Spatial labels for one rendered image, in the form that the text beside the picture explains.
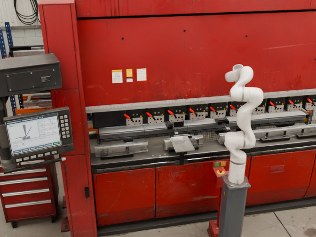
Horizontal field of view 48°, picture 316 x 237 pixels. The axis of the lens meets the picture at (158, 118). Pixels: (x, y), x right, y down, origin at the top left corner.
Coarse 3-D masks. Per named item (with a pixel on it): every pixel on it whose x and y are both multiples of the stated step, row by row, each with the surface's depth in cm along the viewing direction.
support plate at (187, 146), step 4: (184, 136) 346; (172, 140) 340; (172, 144) 334; (176, 144) 333; (180, 144) 333; (184, 144) 333; (188, 144) 333; (176, 148) 326; (180, 148) 326; (184, 148) 326; (188, 148) 326; (192, 148) 326; (176, 152) 322
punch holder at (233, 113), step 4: (228, 104) 346; (232, 104) 339; (236, 104) 340; (240, 104) 341; (228, 108) 348; (232, 108) 341; (236, 108) 342; (228, 112) 349; (232, 112) 343; (236, 112) 345; (232, 116) 345; (236, 116) 346
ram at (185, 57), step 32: (96, 32) 286; (128, 32) 291; (160, 32) 296; (192, 32) 302; (224, 32) 307; (256, 32) 313; (288, 32) 319; (96, 64) 297; (128, 64) 303; (160, 64) 308; (192, 64) 314; (224, 64) 320; (256, 64) 326; (288, 64) 333; (96, 96) 309; (128, 96) 315; (160, 96) 321; (192, 96) 328
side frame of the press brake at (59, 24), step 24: (48, 0) 262; (72, 0) 262; (48, 24) 257; (72, 24) 260; (48, 48) 264; (72, 48) 267; (72, 72) 275; (72, 96) 283; (72, 120) 292; (72, 168) 311; (72, 192) 321; (72, 216) 333
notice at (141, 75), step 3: (138, 69) 306; (141, 69) 307; (144, 69) 307; (138, 72) 307; (141, 72) 308; (144, 72) 308; (138, 75) 308; (141, 75) 309; (144, 75) 310; (138, 78) 310; (141, 78) 310; (144, 78) 311
